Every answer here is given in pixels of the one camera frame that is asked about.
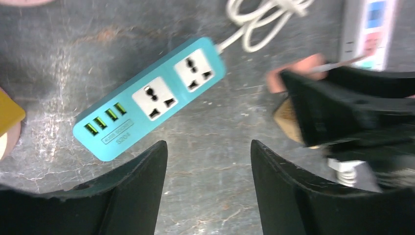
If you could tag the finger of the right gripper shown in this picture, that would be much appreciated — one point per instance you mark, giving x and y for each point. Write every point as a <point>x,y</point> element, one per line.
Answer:
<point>350,101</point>

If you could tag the beige dragon cube plug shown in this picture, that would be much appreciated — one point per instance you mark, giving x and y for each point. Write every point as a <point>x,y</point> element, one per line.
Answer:
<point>285,117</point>

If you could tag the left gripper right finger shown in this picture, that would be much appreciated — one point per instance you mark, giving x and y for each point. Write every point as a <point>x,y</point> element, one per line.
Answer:
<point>294,201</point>

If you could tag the teal usb power strip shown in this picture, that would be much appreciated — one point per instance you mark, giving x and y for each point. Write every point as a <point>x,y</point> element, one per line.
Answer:
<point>123,117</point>

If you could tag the pink shape sorter toy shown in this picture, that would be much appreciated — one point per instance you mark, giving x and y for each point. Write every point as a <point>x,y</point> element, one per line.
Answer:
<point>11,116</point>

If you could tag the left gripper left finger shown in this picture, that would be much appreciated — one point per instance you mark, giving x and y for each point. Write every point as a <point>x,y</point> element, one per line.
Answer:
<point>124,201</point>

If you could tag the white power strip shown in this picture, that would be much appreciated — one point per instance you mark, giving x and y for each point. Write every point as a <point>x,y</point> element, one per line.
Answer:
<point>368,27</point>

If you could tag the salmon pink usb charger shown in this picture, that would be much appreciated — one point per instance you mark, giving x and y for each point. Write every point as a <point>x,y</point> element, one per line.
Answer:
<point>301,66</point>

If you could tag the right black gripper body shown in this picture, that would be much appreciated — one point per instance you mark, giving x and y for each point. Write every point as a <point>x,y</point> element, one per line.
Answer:
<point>389,154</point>

